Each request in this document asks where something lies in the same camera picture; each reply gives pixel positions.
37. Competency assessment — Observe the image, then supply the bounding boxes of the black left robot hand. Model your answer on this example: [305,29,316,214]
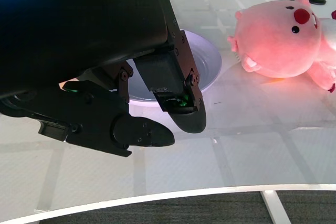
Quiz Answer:
[0,0,207,157]

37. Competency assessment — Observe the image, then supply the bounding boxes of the pink plush pig doll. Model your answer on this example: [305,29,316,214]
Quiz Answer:
[227,0,336,93]

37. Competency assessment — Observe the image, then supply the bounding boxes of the lavender round plate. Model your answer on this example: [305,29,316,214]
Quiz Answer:
[76,29,223,108]

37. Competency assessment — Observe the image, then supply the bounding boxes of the white table frame bar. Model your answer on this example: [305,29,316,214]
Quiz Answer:
[260,189,291,224]

